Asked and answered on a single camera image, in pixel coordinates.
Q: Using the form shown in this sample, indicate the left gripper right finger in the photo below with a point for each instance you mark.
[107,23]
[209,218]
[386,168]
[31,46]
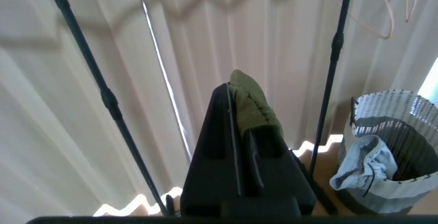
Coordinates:
[277,179]

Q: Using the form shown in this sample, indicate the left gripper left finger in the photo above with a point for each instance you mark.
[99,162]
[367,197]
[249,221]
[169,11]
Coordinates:
[214,169]

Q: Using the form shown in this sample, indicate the green sleeveless shirt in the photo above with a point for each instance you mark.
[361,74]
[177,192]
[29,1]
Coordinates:
[251,107]

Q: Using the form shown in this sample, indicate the pink clothes hanger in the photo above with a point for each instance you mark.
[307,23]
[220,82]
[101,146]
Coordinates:
[390,15]
[407,8]

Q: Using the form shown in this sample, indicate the black clothes rack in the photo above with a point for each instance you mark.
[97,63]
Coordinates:
[109,100]

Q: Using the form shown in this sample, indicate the white laundry basket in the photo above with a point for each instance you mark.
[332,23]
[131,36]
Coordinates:
[393,114]

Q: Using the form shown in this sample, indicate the pale grey shorts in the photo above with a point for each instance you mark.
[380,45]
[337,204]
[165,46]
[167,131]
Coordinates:
[359,159]

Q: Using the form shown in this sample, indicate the beige curtain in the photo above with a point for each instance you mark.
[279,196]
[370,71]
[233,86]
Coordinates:
[222,39]

